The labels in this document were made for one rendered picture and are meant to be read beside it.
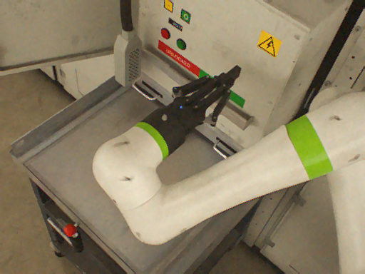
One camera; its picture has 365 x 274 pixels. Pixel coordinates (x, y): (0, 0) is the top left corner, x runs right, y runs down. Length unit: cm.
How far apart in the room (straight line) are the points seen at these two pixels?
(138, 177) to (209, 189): 13
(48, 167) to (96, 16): 54
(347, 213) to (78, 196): 71
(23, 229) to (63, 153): 91
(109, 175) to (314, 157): 37
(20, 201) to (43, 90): 73
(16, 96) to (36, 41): 115
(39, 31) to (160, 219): 88
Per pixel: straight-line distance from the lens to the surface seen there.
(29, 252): 212
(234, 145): 128
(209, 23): 110
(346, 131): 78
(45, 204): 160
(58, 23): 150
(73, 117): 140
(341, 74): 123
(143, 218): 82
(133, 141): 80
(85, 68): 218
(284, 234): 184
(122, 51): 124
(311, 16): 98
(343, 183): 99
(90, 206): 122
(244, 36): 104
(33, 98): 262
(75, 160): 131
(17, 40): 152
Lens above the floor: 194
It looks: 53 degrees down
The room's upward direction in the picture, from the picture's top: 10 degrees clockwise
